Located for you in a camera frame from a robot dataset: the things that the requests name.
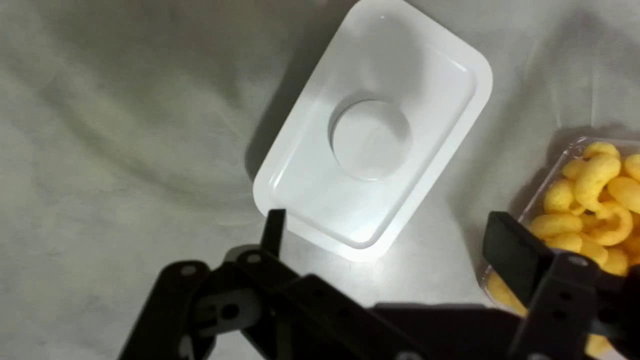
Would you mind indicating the white rectangular plastic tray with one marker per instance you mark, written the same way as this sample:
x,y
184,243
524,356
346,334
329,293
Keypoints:
x,y
372,133

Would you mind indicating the clear plastic container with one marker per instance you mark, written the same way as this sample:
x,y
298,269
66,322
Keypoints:
x,y
567,151

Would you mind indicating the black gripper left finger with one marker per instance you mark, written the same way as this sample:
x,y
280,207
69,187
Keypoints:
x,y
166,313

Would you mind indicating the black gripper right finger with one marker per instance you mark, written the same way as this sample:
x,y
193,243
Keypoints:
x,y
567,300

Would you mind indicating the orange snack pieces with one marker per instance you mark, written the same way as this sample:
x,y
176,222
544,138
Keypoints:
x,y
592,200

